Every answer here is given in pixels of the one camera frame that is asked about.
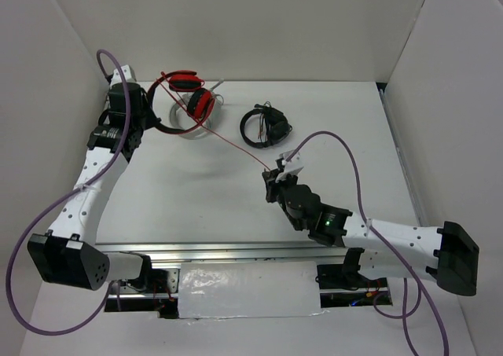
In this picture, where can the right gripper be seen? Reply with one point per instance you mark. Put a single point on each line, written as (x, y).
(272, 185)

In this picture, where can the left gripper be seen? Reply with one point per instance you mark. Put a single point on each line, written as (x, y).
(152, 119)

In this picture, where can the red and black headphones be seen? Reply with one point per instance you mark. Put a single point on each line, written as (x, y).
(199, 106)

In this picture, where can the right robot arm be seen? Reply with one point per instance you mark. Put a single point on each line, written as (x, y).
(378, 249)

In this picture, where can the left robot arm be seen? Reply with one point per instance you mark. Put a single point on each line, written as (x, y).
(66, 253)

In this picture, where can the white cover plate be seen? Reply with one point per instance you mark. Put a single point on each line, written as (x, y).
(248, 289)

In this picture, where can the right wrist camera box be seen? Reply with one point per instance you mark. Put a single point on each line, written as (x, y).
(289, 163)

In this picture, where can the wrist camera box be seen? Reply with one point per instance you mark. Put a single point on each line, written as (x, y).
(289, 163)
(127, 71)

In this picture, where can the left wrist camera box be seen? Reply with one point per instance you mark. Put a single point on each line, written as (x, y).
(127, 71)

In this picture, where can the aluminium rail frame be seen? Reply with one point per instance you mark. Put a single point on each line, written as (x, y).
(205, 199)

